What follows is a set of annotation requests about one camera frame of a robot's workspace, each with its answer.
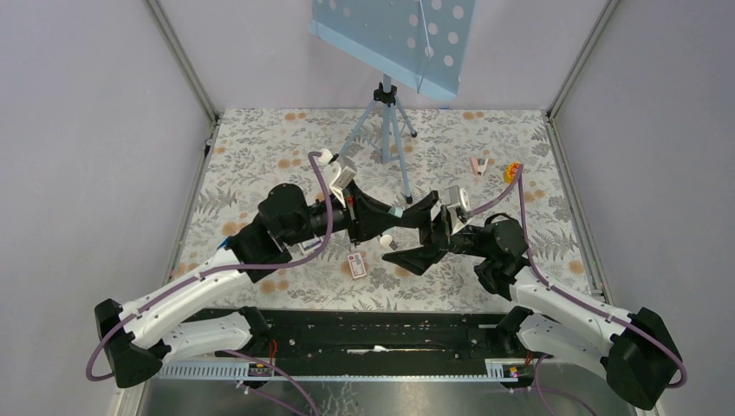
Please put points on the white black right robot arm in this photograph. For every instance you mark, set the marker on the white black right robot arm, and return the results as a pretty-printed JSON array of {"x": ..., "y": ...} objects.
[{"x": 632, "y": 351}]

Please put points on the red white staple box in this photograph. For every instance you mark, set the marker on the red white staple box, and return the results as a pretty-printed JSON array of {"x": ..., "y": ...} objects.
[{"x": 357, "y": 265}]

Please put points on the blue small box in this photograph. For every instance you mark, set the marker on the blue small box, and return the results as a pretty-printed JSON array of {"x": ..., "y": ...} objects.
[{"x": 225, "y": 244}]

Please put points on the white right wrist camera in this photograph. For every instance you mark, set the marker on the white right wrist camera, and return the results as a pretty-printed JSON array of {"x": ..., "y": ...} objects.
[{"x": 456, "y": 202}]

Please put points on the grey cable duct strip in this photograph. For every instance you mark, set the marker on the grey cable duct strip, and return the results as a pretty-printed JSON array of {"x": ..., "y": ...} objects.
[{"x": 352, "y": 369}]

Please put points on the blue music stand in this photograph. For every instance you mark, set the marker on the blue music stand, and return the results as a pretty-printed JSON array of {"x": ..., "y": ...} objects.
[{"x": 418, "y": 44}]

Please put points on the pink mini stapler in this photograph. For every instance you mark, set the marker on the pink mini stapler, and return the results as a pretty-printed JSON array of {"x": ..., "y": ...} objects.
[{"x": 479, "y": 165}]

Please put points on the floral patterned table mat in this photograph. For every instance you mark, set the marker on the floral patterned table mat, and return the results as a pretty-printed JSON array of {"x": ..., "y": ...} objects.
[{"x": 257, "y": 149}]

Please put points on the blue playing card box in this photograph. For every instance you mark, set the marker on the blue playing card box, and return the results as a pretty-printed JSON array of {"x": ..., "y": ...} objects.
[{"x": 310, "y": 245}]

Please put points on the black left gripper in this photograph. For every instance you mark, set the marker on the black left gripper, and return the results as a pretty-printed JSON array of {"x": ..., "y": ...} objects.
[{"x": 365, "y": 218}]

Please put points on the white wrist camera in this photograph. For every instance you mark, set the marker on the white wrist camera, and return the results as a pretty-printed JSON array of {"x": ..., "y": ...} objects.
[
  {"x": 456, "y": 202},
  {"x": 338, "y": 171}
]

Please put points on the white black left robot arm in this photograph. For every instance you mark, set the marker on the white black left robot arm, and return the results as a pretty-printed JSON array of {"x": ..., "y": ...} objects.
[{"x": 137, "y": 338}]

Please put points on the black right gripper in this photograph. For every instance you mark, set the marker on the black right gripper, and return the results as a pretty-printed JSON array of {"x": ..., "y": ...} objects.
[{"x": 436, "y": 234}]

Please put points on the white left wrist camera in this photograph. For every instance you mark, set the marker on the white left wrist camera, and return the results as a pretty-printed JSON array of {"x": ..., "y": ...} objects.
[{"x": 338, "y": 171}]

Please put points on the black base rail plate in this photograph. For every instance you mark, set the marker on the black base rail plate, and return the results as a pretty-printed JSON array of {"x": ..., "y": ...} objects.
[{"x": 307, "y": 335}]

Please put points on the yellow red small toy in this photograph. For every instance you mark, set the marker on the yellow red small toy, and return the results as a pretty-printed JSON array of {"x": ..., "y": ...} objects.
[{"x": 511, "y": 172}]

